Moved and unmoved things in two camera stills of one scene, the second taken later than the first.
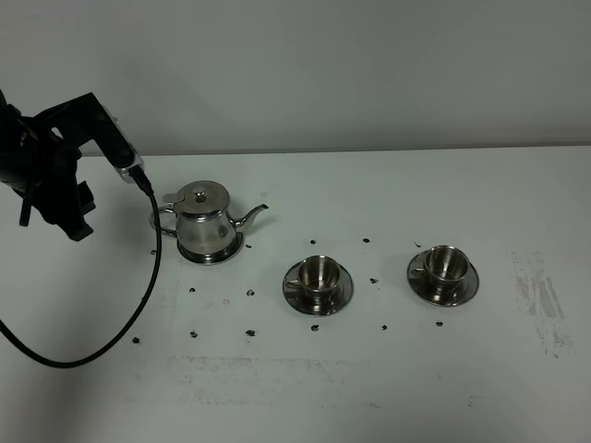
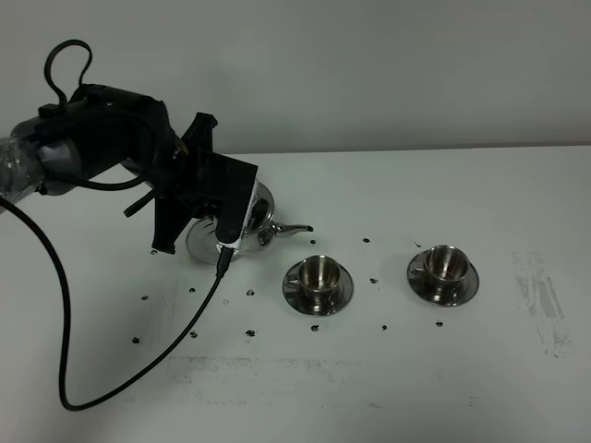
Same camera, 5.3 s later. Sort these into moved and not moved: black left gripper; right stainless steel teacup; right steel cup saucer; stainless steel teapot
Moved: black left gripper; stainless steel teapot
Not moved: right steel cup saucer; right stainless steel teacup
